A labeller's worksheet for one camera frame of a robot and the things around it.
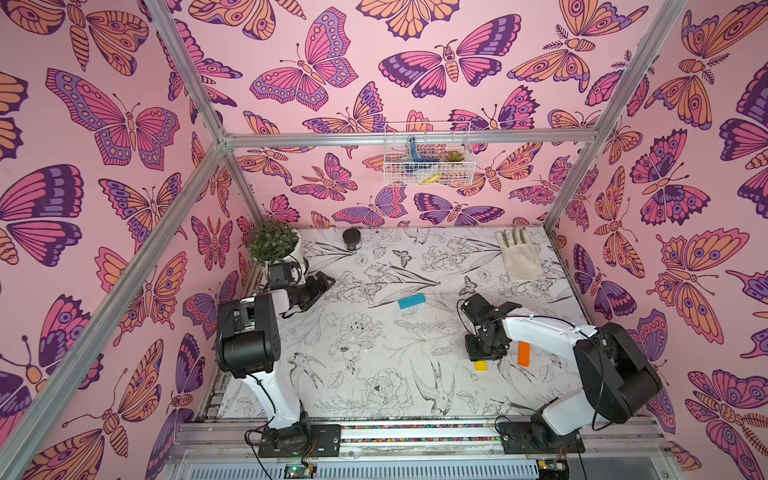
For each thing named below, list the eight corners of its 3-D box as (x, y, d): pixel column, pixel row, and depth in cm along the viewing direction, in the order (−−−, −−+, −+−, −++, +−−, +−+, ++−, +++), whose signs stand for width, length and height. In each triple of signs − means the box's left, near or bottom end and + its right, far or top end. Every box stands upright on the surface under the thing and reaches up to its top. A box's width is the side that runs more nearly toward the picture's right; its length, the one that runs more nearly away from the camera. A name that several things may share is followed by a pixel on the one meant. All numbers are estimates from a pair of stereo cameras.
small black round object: (344, 251, 116) (342, 242, 112) (346, 238, 121) (344, 228, 117) (360, 251, 116) (359, 242, 112) (362, 237, 121) (360, 228, 117)
